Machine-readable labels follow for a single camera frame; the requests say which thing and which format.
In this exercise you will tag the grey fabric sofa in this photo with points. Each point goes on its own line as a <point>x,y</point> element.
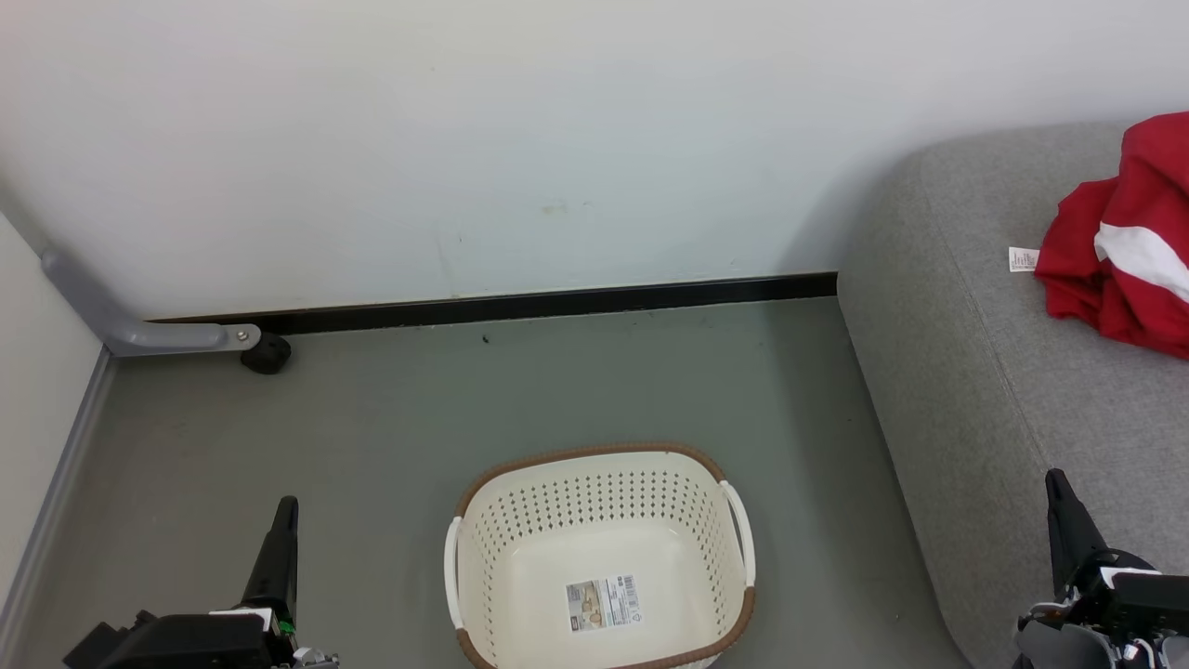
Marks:
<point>985,372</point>

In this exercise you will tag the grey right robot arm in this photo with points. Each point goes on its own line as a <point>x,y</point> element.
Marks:
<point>1059,646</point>

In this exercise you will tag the red and white garment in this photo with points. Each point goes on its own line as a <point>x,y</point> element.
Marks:
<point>1152,260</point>

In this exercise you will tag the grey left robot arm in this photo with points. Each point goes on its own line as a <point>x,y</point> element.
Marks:
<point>316,660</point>

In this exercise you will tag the grey skirting strip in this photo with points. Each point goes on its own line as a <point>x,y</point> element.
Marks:
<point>56,483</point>

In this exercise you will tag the printed sticker label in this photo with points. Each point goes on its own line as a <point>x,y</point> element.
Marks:
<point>604,604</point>

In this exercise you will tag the grey metal frame leg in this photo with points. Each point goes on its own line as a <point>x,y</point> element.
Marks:
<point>139,333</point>

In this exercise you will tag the black caster wheel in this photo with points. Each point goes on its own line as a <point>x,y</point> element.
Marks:
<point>267,354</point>

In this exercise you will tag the white perforated laundry basket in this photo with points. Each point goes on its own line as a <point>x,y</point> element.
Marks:
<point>594,520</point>

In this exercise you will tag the black baseboard strip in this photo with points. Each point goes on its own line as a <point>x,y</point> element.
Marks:
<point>557,302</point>

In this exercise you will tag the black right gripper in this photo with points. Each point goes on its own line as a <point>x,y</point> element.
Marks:
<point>1147,599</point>

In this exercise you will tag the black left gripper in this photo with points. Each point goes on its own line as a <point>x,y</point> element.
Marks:
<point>186,643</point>

